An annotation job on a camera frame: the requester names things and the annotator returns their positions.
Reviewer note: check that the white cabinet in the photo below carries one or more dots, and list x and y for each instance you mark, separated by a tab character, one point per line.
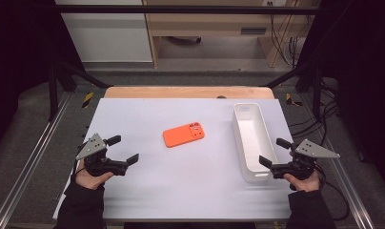
108	35

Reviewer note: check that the white plastic bin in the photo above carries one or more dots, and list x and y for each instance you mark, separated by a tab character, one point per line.
252	140

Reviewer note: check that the wooden table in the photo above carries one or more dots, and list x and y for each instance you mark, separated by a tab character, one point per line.
181	92

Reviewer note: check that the person's left hand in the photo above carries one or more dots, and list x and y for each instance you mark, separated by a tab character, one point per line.
90	179

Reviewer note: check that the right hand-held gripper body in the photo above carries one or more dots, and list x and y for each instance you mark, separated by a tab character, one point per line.
303	160

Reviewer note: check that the dark curtain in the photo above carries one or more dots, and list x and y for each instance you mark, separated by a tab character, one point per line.
362	79
16	57

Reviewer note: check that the black metal crossbar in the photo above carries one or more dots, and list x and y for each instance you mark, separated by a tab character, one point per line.
181	9

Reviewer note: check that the yellow black hazard tape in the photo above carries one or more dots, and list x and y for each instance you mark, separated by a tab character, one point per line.
291	99
87	99

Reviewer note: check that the black metal stand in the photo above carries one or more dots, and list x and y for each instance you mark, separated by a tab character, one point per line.
63	82
308	79

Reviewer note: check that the aluminium rail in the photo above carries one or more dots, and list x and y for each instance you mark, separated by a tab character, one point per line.
28	159
346	178

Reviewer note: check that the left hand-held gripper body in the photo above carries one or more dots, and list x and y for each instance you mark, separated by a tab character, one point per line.
100	165

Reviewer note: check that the orange phone case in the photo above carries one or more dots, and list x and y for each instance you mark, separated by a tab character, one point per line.
183	135

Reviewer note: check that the wooden desk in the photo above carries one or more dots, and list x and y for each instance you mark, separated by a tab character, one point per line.
209	24

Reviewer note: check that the white table board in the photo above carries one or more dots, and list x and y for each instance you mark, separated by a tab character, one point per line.
181	178

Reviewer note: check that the person's right hand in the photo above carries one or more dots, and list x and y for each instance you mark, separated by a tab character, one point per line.
305	183

